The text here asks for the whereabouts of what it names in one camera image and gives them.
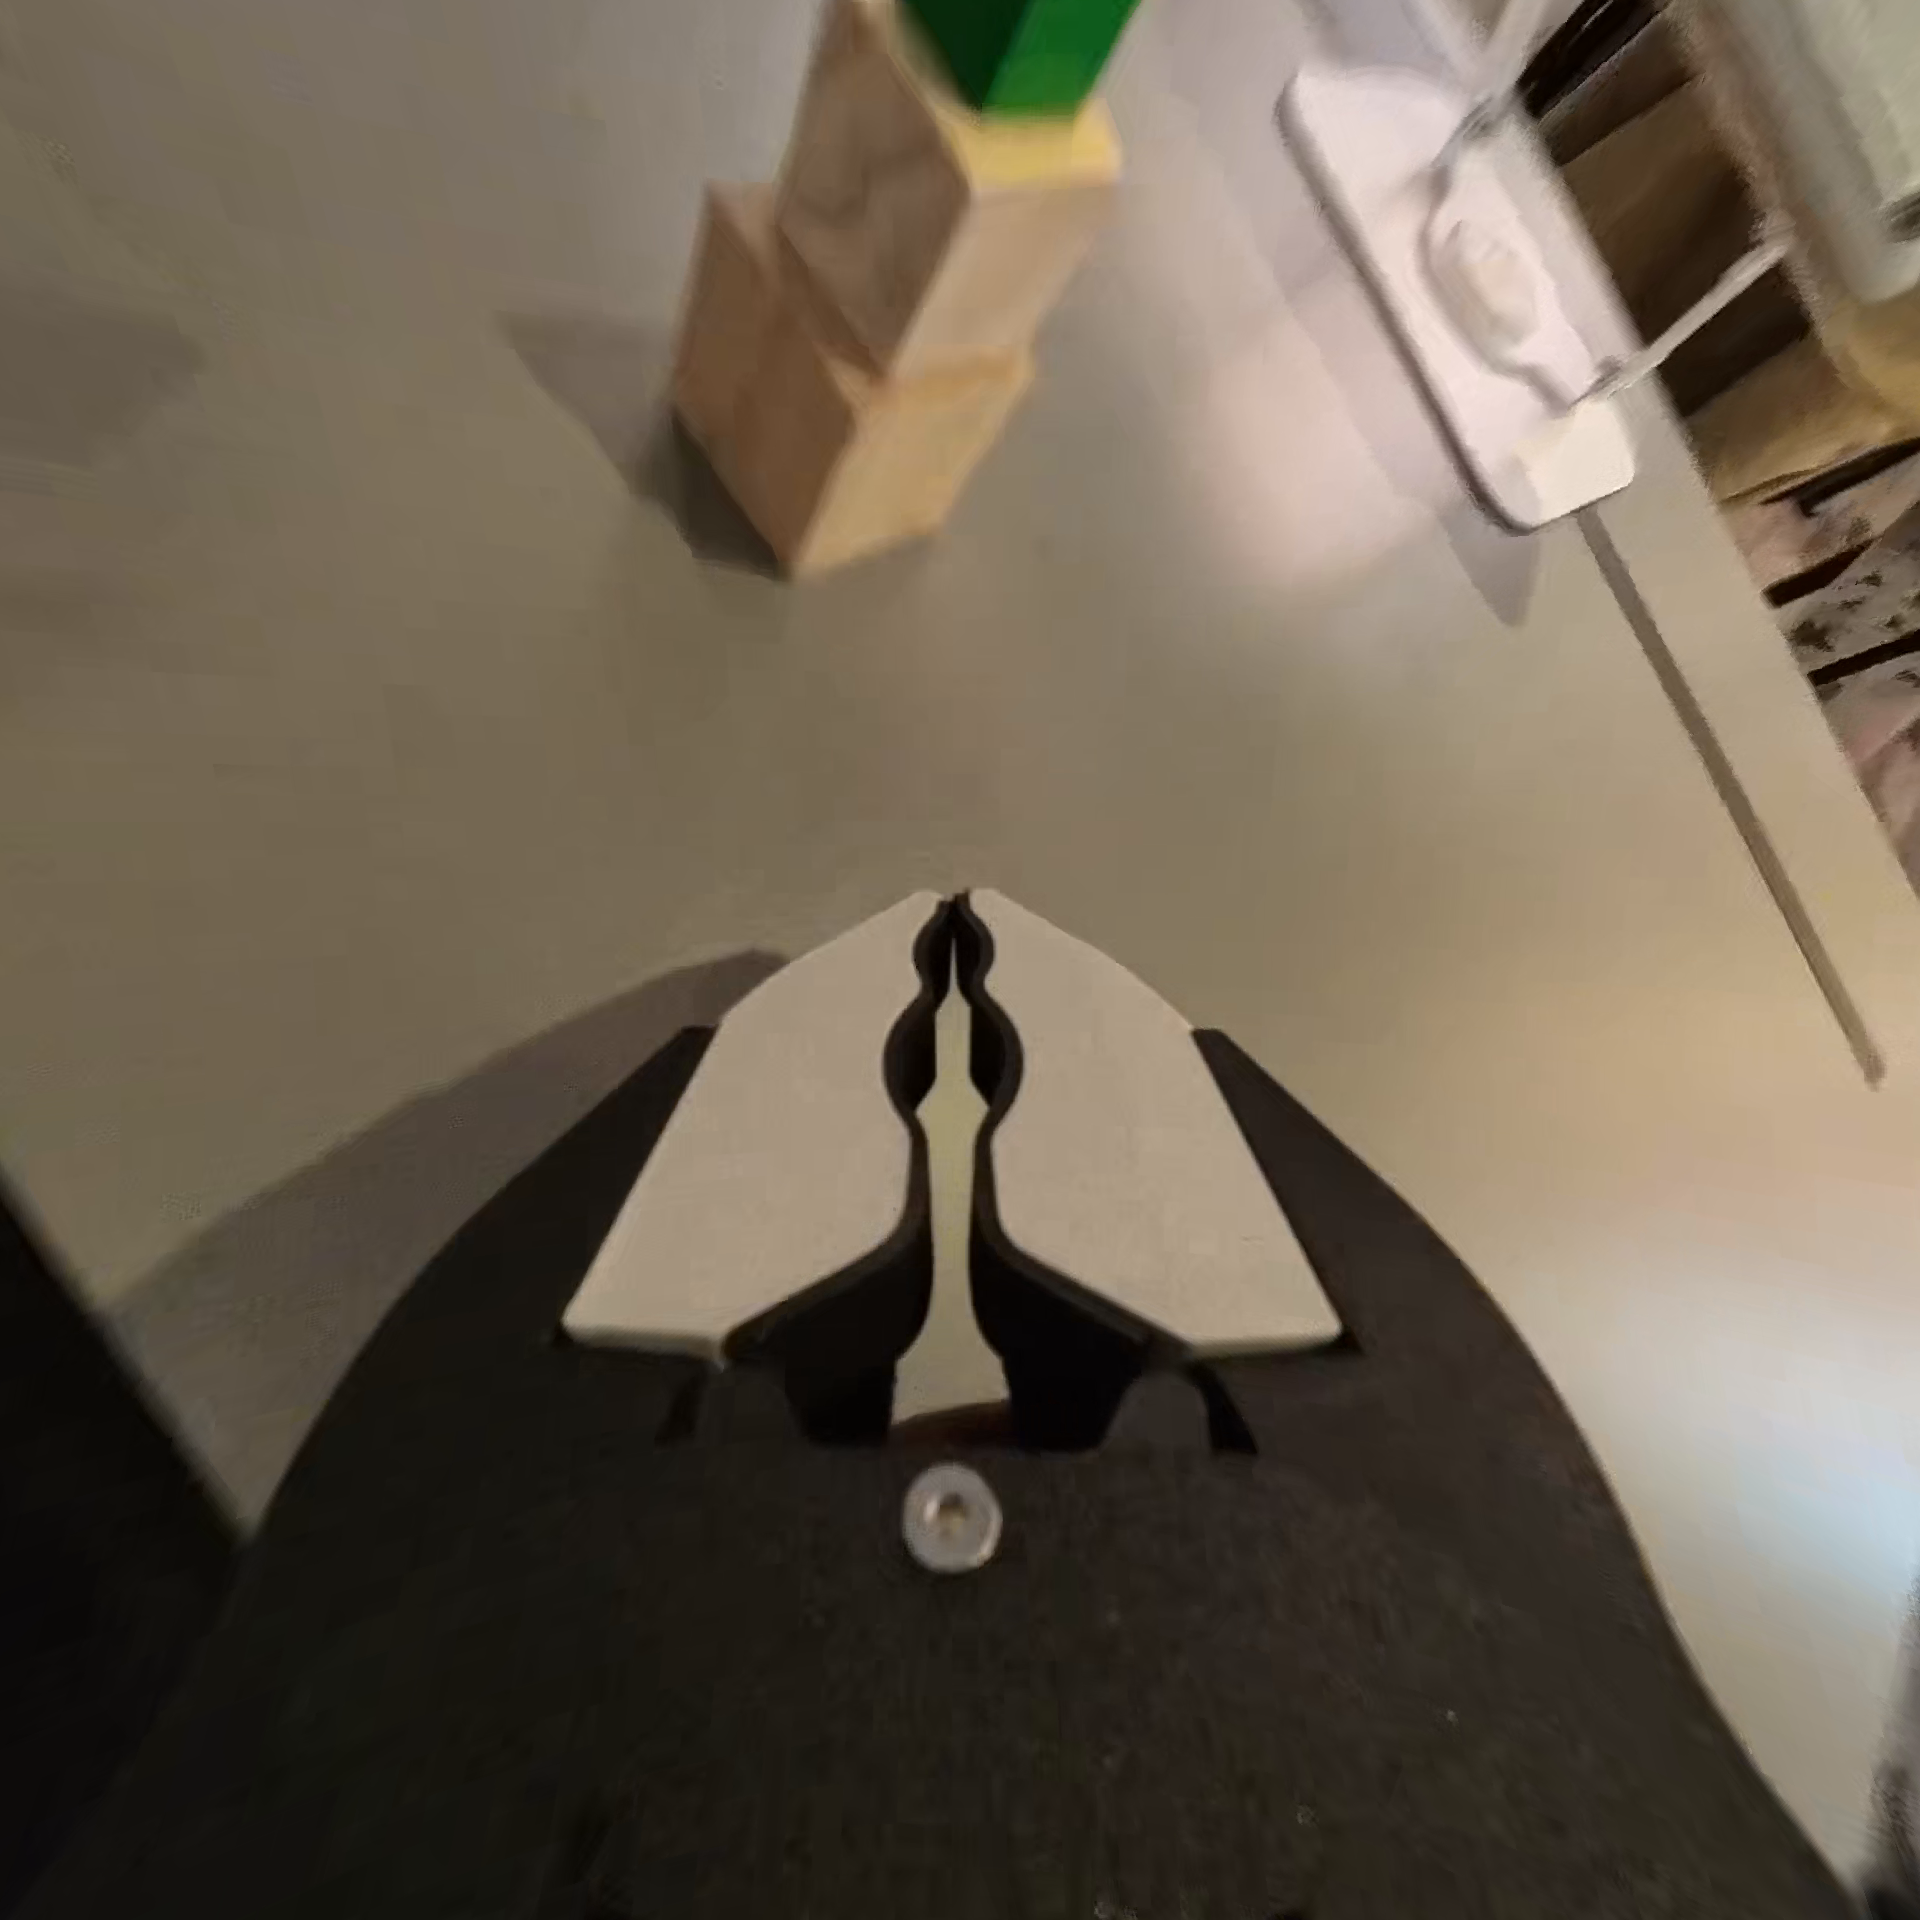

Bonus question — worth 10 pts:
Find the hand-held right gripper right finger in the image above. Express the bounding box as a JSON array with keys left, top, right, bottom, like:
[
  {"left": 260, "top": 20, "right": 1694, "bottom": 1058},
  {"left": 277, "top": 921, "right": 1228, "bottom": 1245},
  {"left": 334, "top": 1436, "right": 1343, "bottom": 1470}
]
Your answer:
[{"left": 957, "top": 890, "right": 1343, "bottom": 1452}]

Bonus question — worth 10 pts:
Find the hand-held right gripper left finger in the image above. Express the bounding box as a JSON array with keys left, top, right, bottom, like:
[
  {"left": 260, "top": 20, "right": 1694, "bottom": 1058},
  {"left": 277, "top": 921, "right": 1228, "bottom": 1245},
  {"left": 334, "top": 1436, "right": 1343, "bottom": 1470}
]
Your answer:
[{"left": 563, "top": 890, "right": 962, "bottom": 1444}]

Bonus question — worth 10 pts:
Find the large natural wooden cube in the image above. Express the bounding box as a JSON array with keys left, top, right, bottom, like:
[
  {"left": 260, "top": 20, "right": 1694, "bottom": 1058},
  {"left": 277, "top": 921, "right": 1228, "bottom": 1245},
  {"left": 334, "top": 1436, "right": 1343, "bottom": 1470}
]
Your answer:
[
  {"left": 673, "top": 187, "right": 1041, "bottom": 582},
  {"left": 777, "top": 0, "right": 1124, "bottom": 376}
]

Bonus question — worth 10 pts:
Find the small green wooden cube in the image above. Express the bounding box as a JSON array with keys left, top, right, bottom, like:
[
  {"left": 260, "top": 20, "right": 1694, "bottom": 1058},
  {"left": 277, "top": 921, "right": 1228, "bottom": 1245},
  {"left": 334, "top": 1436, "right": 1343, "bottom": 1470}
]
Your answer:
[{"left": 895, "top": 0, "right": 1145, "bottom": 118}]

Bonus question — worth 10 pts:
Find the white document stand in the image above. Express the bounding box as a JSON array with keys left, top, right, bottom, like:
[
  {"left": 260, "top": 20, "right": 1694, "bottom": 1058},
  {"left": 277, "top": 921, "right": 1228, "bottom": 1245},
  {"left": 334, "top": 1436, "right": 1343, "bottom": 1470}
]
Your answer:
[{"left": 1275, "top": 0, "right": 1920, "bottom": 537}]

